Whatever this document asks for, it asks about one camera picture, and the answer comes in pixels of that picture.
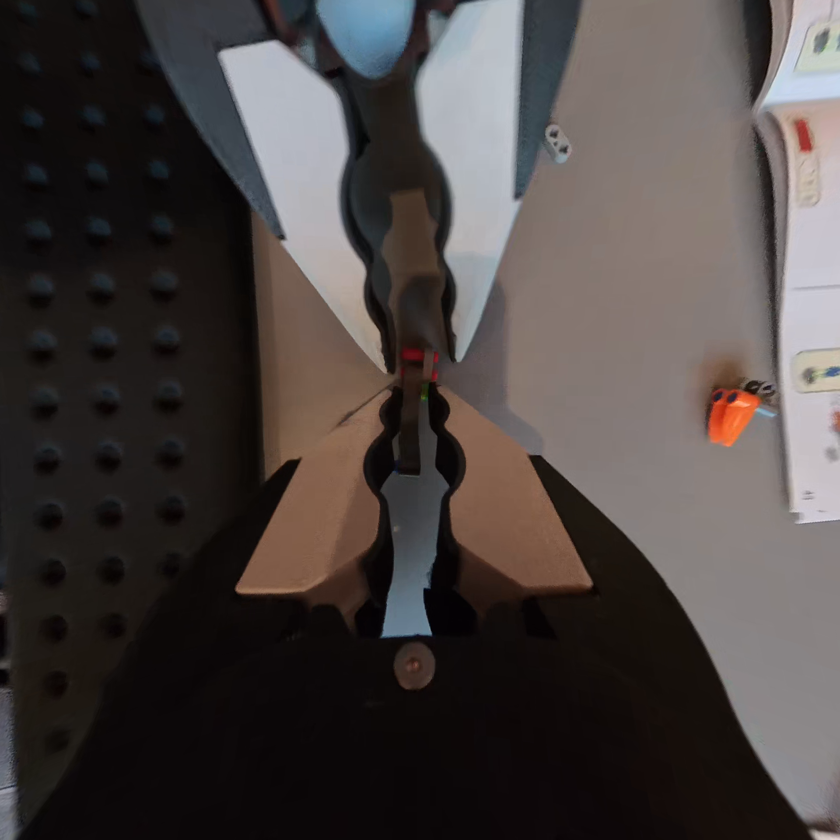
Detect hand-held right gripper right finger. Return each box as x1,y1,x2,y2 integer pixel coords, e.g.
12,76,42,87
427,386,595,636

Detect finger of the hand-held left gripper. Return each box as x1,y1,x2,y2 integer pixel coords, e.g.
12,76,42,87
413,0,527,365
218,41,403,378

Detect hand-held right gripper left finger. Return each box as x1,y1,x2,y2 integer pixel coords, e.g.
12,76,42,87
235,386,404,636

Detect grey bent beam with pins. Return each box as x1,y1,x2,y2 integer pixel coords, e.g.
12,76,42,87
390,189,448,476

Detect orange claw piece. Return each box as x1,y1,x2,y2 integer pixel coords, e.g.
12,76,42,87
707,377,778,448

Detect grey desk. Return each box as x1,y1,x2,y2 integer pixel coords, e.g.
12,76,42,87
251,0,840,834

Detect open instruction booklet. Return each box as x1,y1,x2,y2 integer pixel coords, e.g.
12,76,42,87
751,0,840,525

